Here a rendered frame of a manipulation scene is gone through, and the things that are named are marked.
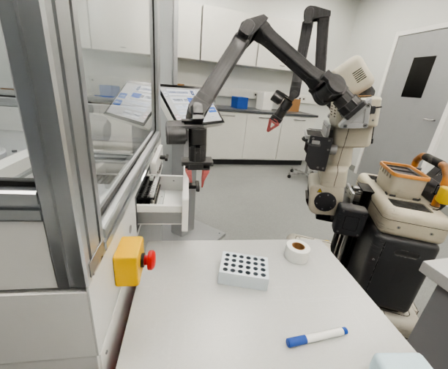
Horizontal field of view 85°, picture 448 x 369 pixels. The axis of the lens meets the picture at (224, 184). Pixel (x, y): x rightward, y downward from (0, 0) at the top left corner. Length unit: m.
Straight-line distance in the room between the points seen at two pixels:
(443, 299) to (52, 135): 1.08
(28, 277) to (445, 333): 1.09
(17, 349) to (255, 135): 3.84
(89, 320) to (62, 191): 0.21
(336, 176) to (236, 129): 2.83
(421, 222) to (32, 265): 1.24
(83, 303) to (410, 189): 1.30
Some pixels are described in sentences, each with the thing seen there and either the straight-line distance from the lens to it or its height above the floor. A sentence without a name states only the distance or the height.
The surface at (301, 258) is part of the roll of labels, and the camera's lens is 0.76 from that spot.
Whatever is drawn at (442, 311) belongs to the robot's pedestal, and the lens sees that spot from 1.10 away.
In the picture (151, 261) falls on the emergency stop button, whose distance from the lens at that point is 0.53.
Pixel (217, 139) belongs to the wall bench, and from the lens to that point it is 3.90.
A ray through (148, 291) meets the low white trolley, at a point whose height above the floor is 0.76.
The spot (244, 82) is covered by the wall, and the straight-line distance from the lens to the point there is 4.66.
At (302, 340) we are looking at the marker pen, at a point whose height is 0.78.
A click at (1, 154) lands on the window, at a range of 0.37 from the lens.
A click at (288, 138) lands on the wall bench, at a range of 4.33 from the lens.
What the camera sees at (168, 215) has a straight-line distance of 0.72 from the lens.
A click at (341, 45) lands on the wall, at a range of 5.55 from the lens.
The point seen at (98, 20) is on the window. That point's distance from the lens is 0.52.
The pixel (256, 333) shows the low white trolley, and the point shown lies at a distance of 0.58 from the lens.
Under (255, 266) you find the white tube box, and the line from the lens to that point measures 0.67.
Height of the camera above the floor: 1.22
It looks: 22 degrees down
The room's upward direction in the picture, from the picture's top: 5 degrees clockwise
